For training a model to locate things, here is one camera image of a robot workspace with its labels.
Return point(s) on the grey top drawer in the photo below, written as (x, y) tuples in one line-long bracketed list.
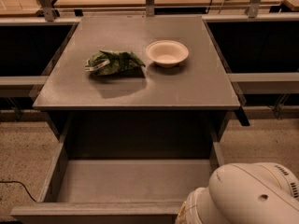
[(110, 169)]

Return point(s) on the metal railing frame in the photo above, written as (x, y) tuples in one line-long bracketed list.
[(218, 10)]

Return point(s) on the green crumpled chip bag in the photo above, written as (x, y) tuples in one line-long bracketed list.
[(107, 62)]

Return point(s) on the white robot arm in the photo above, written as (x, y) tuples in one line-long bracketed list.
[(242, 193)]

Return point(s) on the grey drawer cabinet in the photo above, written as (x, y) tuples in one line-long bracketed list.
[(198, 84)]

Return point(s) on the white paper bowl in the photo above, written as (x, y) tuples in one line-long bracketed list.
[(167, 53)]

